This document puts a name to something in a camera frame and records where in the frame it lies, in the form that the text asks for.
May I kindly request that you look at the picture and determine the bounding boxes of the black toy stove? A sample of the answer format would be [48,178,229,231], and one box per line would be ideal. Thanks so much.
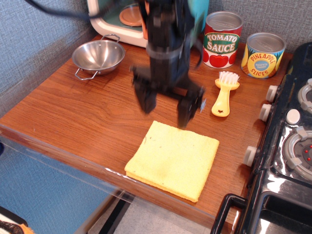
[210,42,312,234]

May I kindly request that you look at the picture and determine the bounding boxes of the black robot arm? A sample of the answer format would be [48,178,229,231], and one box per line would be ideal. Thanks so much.
[131,0,205,128]

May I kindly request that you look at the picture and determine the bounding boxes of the grey stove knob bottom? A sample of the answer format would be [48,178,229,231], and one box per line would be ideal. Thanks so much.
[243,146,257,167]

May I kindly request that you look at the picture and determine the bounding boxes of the pineapple slices can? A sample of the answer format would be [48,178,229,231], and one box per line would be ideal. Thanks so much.
[241,32,286,79]

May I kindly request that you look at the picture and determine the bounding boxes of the teal toy microwave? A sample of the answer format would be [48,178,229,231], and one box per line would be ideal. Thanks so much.
[91,0,209,48]

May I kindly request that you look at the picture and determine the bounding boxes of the black oven door handle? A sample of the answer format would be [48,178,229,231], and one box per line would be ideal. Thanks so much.
[211,194,247,234]

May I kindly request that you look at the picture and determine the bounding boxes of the tomato sauce can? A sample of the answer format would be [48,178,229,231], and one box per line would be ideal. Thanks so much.
[203,11,243,69]

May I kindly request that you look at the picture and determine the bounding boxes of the grey stove knob top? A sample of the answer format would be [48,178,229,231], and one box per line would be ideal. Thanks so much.
[266,85,278,102]

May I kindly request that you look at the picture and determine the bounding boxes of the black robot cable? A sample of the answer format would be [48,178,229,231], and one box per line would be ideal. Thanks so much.
[24,0,122,21]

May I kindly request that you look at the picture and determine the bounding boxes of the grey stove knob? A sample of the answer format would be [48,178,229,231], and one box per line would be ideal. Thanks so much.
[243,146,257,167]
[266,85,278,102]
[258,104,272,122]

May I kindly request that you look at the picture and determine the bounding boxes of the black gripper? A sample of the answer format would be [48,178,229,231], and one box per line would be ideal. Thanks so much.
[130,45,206,128]

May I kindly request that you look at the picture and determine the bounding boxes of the yellow towel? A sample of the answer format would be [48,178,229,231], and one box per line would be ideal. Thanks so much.
[125,121,219,203]

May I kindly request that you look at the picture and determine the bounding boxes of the orange black object bottom left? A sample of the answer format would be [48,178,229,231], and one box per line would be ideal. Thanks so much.
[0,207,35,234]

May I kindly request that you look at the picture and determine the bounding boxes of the grey stove knob middle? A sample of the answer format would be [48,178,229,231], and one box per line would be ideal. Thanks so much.
[258,104,272,122]

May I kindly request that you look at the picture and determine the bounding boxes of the small steel bowl with handles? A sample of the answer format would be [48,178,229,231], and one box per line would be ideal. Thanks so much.
[72,34,125,80]

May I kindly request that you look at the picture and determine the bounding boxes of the yellow dish brush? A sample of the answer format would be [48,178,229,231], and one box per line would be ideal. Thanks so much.
[212,71,240,117]

